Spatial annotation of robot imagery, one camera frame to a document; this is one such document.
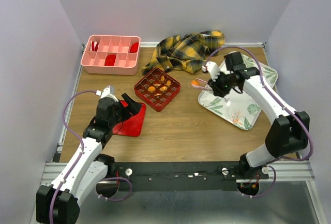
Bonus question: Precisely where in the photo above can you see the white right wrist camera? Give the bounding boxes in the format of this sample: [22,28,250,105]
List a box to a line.
[202,61,221,82]

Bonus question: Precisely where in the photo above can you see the floral serving tray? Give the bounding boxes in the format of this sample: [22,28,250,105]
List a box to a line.
[198,54,278,130]

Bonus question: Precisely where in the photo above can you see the red item upper compartment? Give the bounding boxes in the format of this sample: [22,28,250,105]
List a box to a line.
[129,42,139,53]

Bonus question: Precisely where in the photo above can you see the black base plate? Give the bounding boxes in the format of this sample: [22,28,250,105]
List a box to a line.
[113,161,269,192]

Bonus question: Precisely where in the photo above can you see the pink divided organizer box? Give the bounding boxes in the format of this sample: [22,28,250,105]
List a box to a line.
[81,35,141,76]

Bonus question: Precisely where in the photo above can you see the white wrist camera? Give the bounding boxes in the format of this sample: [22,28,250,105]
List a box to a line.
[202,61,221,82]
[95,85,118,102]

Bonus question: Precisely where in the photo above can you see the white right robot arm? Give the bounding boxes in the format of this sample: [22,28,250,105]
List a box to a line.
[202,52,310,178]

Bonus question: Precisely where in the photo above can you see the yellow plaid shirt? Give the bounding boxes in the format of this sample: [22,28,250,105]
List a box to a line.
[141,31,225,75]

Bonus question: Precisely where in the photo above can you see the red item compartment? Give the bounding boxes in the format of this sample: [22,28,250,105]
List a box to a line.
[104,54,116,66]
[129,42,139,53]

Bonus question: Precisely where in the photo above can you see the pink tongs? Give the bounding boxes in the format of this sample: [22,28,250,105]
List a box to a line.
[191,79,212,91]

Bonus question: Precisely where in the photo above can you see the red cookie box with tray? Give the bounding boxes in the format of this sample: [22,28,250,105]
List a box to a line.
[134,68,180,112]

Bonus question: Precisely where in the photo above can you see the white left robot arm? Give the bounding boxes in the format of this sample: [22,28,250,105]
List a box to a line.
[36,89,142,223]

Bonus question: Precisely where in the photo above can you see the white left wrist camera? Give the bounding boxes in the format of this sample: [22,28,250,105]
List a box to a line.
[95,85,118,102]

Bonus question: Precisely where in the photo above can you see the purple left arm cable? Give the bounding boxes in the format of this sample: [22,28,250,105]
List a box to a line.
[49,90,103,224]

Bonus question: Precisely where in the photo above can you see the red white striped item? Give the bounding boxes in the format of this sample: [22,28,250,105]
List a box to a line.
[89,41,99,52]

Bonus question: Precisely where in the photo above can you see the red box lid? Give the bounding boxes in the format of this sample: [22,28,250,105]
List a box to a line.
[113,102,146,137]

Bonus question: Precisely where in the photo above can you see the red item lower compartment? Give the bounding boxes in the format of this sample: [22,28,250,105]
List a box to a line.
[104,54,116,66]

